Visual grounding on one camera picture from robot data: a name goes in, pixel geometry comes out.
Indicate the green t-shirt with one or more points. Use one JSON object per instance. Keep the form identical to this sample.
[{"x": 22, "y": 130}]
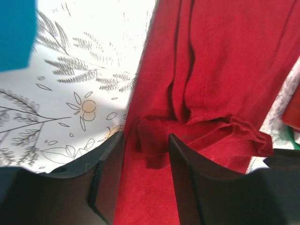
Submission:
[{"x": 290, "y": 134}]

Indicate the blue folded t-shirt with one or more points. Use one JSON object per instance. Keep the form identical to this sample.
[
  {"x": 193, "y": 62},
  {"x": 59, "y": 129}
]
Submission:
[{"x": 18, "y": 29}]

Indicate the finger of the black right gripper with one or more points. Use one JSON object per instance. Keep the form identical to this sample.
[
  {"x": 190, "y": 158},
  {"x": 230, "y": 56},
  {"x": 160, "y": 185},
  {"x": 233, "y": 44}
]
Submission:
[{"x": 283, "y": 158}]

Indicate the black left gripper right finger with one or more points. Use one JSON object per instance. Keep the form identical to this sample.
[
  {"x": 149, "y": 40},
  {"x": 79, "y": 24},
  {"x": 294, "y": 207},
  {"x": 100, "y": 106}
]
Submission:
[{"x": 210, "y": 194}]

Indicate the red plastic bin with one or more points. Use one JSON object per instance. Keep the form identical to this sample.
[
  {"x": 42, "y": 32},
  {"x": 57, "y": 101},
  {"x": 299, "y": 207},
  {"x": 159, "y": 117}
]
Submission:
[{"x": 291, "y": 115}]

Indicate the dark red t-shirt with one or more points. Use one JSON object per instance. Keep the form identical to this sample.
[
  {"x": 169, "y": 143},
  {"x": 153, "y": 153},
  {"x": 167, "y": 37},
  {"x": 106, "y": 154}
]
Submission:
[{"x": 210, "y": 73}]

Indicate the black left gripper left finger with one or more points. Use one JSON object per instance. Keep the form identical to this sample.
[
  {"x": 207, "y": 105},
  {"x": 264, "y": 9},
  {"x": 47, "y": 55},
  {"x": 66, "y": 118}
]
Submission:
[{"x": 82, "y": 192}]

